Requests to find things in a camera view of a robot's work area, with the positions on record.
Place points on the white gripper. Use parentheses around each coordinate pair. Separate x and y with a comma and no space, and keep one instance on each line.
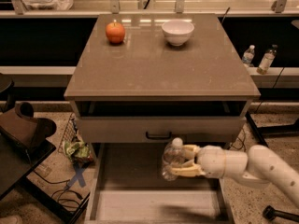
(211,160)

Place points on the clear plastic water bottle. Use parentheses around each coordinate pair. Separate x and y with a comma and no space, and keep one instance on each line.
(173,156)

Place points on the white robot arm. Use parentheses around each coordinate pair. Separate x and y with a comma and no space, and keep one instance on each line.
(256,168)

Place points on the closed top drawer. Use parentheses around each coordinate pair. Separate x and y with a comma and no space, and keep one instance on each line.
(158,130)

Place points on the open middle drawer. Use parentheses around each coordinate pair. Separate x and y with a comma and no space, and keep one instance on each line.
(128,188)

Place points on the grey drawer cabinet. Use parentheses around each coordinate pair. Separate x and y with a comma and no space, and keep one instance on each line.
(144,76)

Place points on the small water bottle on shelf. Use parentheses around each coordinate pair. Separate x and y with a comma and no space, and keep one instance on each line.
(248,56)

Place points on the small juice bottle on shelf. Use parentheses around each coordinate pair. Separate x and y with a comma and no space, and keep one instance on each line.
(267,59)

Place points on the black caster foot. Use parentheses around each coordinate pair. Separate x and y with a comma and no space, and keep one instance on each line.
(271,213)

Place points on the black stand leg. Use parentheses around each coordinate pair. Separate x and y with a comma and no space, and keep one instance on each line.
(260,133)

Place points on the green snack bag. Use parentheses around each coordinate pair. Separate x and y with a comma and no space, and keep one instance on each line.
(77,152)

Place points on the white ceramic bowl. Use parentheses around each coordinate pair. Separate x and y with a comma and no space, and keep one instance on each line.
(177,32)

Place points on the orange apple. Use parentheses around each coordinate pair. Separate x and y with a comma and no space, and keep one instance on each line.
(115,32)

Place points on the wire basket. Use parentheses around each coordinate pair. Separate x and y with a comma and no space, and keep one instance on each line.
(70,132)

